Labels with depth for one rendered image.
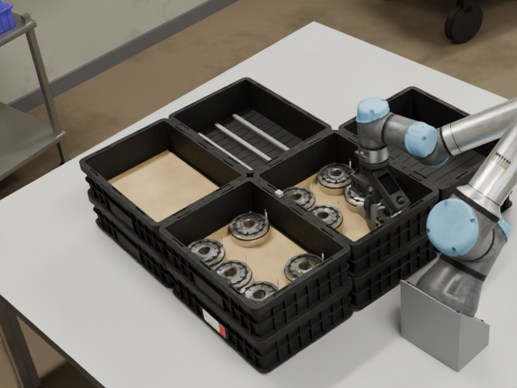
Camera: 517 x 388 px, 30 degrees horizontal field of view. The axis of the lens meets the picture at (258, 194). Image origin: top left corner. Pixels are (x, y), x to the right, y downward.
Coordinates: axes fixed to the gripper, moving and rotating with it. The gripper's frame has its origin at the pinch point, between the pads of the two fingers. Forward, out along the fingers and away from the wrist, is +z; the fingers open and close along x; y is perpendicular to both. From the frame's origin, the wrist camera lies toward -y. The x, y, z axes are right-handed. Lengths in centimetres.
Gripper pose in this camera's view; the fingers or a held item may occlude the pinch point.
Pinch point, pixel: (381, 222)
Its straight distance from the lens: 247.7
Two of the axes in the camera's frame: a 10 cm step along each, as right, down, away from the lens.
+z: 1.0, 7.8, 6.2
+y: -6.2, -4.4, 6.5
